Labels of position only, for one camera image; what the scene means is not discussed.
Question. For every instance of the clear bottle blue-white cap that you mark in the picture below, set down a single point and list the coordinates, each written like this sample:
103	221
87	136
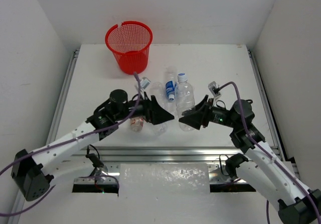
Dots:
158	90

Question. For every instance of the red-capped labelled plastic bottle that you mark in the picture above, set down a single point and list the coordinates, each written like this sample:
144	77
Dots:
136	124

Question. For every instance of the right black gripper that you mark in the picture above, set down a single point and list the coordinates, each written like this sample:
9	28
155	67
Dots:
201	118

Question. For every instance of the blue-label plastic bottle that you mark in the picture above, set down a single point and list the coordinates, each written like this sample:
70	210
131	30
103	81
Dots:
170	83

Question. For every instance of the blue-label bottle white cap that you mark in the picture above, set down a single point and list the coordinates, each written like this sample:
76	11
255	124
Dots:
159	129

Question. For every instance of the red mesh plastic bin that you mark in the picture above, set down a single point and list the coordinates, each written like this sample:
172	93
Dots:
129	43

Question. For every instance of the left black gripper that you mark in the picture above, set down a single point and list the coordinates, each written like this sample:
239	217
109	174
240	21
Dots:
150	109

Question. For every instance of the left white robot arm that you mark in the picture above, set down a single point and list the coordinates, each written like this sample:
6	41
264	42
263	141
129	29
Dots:
33	171

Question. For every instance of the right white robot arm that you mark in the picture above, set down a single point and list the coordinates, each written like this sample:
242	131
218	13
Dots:
257	164

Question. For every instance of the large clear plastic bottle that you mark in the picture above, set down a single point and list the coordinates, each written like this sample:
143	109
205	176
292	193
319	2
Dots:
184	95

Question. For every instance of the aluminium frame rail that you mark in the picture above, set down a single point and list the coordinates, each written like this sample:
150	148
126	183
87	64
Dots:
164	154

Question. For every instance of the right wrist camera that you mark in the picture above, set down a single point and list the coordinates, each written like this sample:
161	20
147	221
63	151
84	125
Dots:
214	89

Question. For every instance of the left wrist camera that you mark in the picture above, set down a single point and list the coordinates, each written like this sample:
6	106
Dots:
143	84

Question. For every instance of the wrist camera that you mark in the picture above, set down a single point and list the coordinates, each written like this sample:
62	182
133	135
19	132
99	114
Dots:
214	89
143	84

